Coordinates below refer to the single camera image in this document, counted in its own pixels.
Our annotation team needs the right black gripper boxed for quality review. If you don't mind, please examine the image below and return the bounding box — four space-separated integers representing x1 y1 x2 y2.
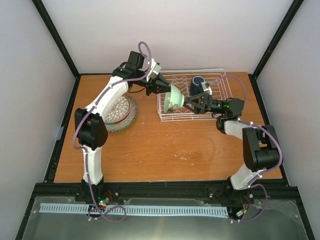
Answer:
181 92 226 115

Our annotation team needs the dark blue mug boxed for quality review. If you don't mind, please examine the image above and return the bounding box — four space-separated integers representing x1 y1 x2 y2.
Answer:
189 76 205 96

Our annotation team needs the light green bowl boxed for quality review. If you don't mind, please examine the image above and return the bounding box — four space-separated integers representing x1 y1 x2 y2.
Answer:
163 84 185 114

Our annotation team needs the floral patterned plate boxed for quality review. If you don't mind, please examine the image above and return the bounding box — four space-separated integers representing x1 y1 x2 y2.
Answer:
104 95 132 126

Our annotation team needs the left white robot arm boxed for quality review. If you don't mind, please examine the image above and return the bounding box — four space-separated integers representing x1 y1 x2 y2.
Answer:
72 51 171 202

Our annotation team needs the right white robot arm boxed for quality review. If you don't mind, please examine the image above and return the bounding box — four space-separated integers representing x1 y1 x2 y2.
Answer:
184 92 283 191

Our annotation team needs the red and teal plate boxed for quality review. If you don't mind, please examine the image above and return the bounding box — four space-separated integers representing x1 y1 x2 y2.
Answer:
105 94 138 133

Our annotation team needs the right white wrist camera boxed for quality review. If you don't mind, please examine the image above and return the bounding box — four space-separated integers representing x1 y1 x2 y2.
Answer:
199 81 212 95

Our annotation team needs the white wire dish rack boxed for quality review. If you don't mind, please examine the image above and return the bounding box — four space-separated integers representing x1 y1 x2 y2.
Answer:
157 68 233 122

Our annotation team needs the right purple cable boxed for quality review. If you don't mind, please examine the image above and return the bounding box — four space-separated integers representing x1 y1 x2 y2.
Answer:
207 74 285 191

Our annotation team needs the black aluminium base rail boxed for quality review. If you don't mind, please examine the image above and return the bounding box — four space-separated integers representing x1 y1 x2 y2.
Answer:
74 181 253 205

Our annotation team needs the black frame post right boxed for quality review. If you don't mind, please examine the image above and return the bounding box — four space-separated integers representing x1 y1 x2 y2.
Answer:
251 0 305 78

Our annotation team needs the black frame post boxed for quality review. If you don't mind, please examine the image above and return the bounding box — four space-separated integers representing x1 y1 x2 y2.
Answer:
251 0 305 78
31 0 81 79

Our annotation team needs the black frame post left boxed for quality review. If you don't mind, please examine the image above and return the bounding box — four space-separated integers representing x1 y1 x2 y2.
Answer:
31 0 81 79

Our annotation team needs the light blue cable duct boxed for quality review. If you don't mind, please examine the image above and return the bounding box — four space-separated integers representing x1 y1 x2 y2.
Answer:
39 203 228 218

